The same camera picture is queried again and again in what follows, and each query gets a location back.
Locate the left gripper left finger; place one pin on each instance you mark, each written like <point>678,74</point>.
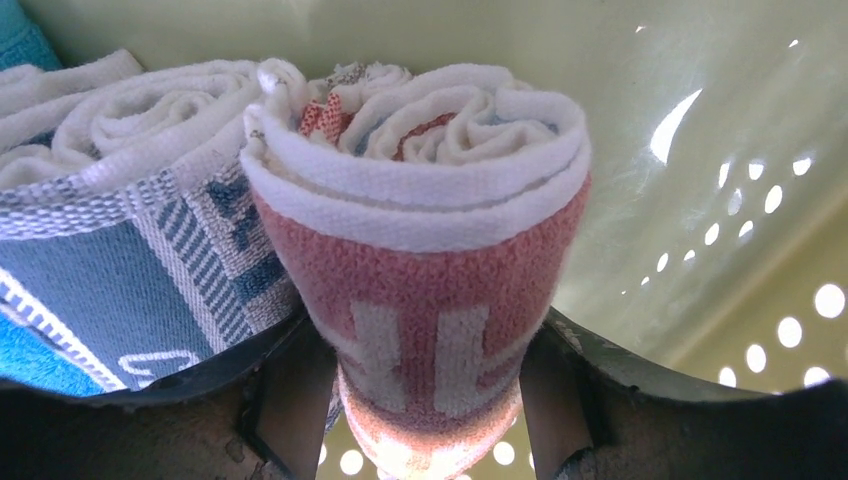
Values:
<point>255,411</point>

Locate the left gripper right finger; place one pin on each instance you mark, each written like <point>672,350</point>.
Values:
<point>595,410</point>

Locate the green plastic basket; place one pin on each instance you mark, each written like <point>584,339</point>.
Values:
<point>715,241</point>

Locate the blue white patterned cloth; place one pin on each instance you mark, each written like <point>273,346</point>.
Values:
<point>130,243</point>

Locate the beige rabbit print towel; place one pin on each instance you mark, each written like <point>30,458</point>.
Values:
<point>425,221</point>

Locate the blue towel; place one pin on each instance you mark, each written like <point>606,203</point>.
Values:
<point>25,358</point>

